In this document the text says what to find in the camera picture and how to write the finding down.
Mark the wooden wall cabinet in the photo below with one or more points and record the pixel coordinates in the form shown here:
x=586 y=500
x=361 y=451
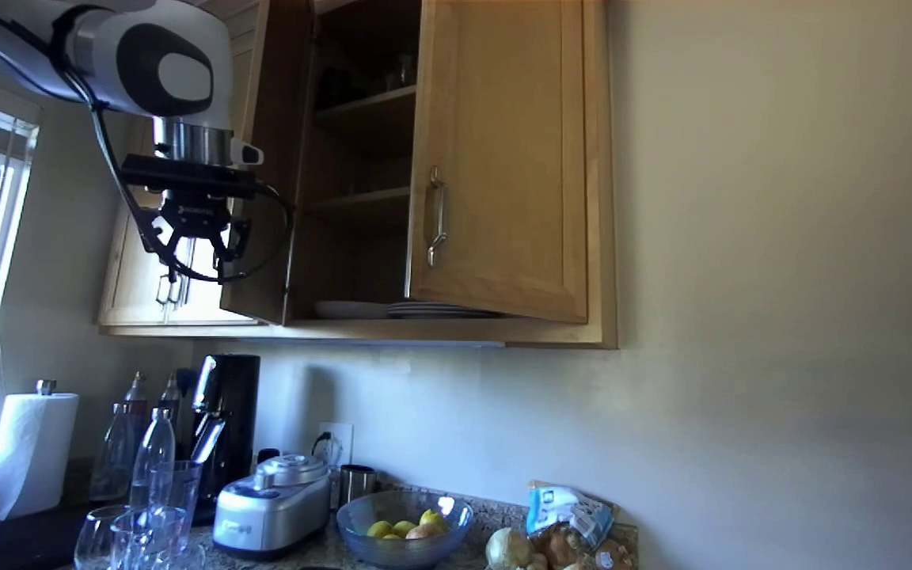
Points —
x=519 y=158

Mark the black soda maker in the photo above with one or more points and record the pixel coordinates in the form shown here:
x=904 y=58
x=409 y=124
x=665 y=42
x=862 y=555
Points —
x=230 y=412

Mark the silver countertop appliance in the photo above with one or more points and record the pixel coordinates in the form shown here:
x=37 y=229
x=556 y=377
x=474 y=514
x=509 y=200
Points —
x=274 y=511

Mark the white onion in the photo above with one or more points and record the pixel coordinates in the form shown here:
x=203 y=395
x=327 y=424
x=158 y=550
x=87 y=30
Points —
x=507 y=548

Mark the clear glass bottle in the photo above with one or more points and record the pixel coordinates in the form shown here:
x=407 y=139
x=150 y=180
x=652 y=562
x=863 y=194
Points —
x=113 y=459
x=157 y=443

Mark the metal cup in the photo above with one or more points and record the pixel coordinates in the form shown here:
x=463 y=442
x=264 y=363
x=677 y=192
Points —
x=357 y=483

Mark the paper towel roll on holder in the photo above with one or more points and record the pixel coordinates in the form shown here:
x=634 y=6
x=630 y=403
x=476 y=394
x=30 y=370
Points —
x=28 y=459

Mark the stack of white plates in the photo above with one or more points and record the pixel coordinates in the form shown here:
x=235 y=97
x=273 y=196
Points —
x=424 y=309

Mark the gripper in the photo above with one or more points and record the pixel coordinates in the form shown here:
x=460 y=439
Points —
x=196 y=212

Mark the dark bottle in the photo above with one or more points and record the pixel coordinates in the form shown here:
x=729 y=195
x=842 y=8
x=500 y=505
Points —
x=137 y=396
x=171 y=396

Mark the blue and white bag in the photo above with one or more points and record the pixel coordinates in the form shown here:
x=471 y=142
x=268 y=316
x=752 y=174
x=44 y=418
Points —
x=567 y=511

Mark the wide drinking glass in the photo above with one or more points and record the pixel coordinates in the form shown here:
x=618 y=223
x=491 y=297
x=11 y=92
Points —
x=151 y=538

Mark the orange peach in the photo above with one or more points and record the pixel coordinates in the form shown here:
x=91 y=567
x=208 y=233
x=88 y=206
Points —
x=420 y=533

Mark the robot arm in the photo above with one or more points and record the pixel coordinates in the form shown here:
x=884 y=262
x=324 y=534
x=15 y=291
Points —
x=108 y=55

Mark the yellow lemon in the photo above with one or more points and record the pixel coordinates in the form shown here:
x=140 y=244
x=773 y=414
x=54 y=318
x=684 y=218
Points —
x=379 y=529
x=404 y=526
x=433 y=520

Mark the wooden cabinet door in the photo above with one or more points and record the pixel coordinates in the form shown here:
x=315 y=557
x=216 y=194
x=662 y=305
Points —
x=274 y=119
x=127 y=285
x=503 y=142

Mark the tall drinking glass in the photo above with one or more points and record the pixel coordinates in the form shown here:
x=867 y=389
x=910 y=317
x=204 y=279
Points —
x=179 y=491

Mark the wine glass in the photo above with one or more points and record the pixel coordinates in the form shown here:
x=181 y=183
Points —
x=96 y=538

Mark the glass bowl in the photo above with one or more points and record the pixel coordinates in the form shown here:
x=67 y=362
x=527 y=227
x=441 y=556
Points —
x=404 y=550

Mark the white wall socket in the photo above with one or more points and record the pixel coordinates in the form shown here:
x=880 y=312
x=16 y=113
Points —
x=339 y=447

